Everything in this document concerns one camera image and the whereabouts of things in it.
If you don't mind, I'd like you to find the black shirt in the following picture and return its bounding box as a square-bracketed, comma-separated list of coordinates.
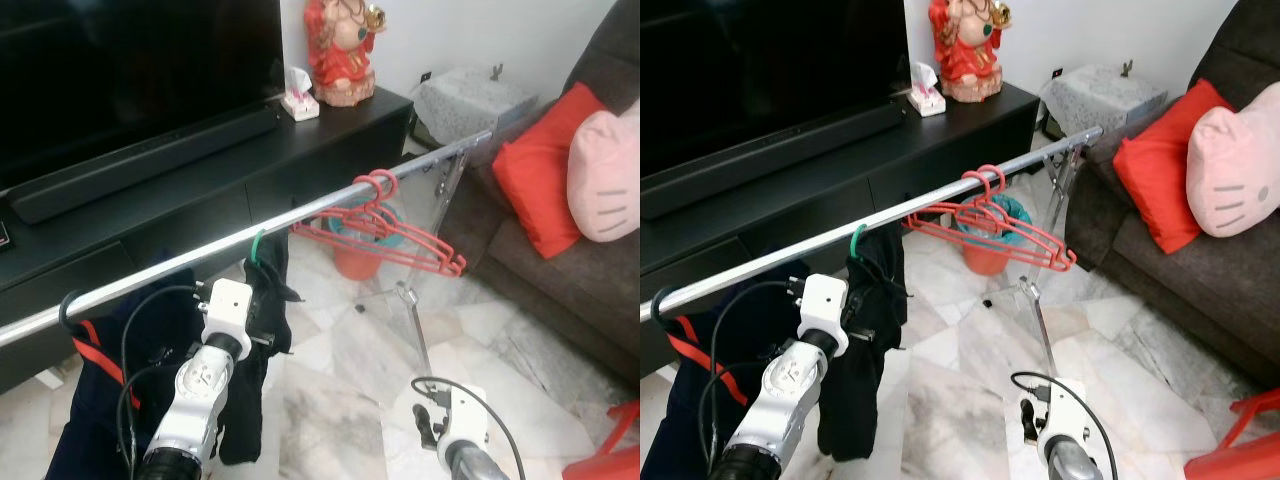
[218, 235, 303, 467]
[818, 225, 909, 463]

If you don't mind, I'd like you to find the black and red hanger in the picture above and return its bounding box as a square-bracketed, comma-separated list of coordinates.
[58, 288, 143, 411]
[650, 285, 751, 406]

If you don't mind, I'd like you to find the red plastic hanger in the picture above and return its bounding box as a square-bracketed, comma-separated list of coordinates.
[293, 172, 468, 278]
[295, 170, 461, 273]
[908, 164, 1073, 269]
[905, 166, 1079, 273]

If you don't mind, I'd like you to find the silver metal clothes rack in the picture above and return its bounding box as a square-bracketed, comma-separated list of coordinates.
[640, 125, 1104, 381]
[0, 128, 496, 381]

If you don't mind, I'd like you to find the orange bin with teal bag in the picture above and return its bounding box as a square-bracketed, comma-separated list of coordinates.
[328, 203, 393, 282]
[955, 195, 1033, 277]

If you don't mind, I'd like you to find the black soundbar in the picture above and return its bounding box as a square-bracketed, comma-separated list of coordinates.
[640, 98, 906, 221]
[8, 103, 282, 226]

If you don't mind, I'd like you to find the dark brown sofa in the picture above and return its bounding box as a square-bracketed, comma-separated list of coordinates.
[443, 0, 641, 386]
[1063, 0, 1280, 386]

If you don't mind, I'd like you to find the red plastic stool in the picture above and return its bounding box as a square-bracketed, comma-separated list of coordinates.
[562, 398, 641, 480]
[1183, 388, 1280, 480]

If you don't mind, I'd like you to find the black television console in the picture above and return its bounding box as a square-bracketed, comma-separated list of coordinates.
[640, 82, 1041, 376]
[0, 88, 416, 393]

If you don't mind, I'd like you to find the navy blue shirt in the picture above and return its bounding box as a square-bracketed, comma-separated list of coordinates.
[45, 268, 206, 480]
[640, 270, 801, 480]

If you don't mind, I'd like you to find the white pink tissue box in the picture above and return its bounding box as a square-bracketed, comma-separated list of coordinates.
[282, 66, 321, 122]
[908, 62, 947, 117]

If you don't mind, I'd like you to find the red robed figurine statue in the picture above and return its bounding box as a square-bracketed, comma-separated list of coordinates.
[304, 0, 387, 108]
[928, 0, 1013, 103]

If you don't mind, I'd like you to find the black flat television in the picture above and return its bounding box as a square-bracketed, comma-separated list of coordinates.
[640, 0, 913, 179]
[0, 0, 286, 188]

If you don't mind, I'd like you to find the red cushion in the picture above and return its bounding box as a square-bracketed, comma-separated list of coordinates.
[491, 82, 608, 261]
[1112, 78, 1236, 255]

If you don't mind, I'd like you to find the lace covered side table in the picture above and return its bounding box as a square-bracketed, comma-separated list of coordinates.
[1040, 64, 1169, 151]
[413, 66, 538, 153]

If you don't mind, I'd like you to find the pink cat face cushion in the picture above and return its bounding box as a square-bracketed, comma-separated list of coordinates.
[1187, 82, 1280, 239]
[567, 98, 641, 244]

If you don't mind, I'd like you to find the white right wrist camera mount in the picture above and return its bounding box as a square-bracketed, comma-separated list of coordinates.
[436, 384, 492, 448]
[1035, 380, 1088, 446]

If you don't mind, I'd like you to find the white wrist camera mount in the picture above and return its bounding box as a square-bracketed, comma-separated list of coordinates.
[199, 279, 255, 348]
[797, 273, 851, 341]
[1035, 380, 1088, 446]
[436, 384, 492, 448]

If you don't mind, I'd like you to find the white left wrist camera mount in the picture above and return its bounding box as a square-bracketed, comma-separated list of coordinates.
[199, 279, 255, 348]
[797, 273, 851, 341]

